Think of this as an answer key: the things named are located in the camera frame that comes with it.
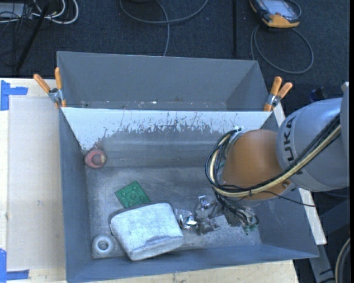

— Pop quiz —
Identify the shiny crumpled clear wrapper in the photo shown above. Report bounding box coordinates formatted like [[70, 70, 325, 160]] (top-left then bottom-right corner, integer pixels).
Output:
[[174, 208, 199, 231]]

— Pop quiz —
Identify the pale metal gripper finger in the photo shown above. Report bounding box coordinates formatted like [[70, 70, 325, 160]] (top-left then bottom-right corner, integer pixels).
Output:
[[196, 216, 222, 236], [194, 195, 224, 217]]

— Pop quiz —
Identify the white ring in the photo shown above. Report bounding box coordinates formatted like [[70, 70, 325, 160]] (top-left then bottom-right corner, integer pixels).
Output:
[[91, 234, 115, 255]]

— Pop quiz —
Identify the pale wood board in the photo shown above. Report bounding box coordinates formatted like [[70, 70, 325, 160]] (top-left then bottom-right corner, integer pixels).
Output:
[[6, 94, 327, 272]]

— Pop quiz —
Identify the white grey sponge block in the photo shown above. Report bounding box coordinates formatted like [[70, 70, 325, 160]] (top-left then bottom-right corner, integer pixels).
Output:
[[109, 202, 185, 262]]

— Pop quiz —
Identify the dark green flat block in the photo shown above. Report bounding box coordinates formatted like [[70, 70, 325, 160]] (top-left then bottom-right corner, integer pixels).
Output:
[[114, 180, 152, 209]]

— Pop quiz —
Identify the grey metal bin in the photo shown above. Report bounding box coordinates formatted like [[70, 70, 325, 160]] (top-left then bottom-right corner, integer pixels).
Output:
[[55, 51, 321, 283]]

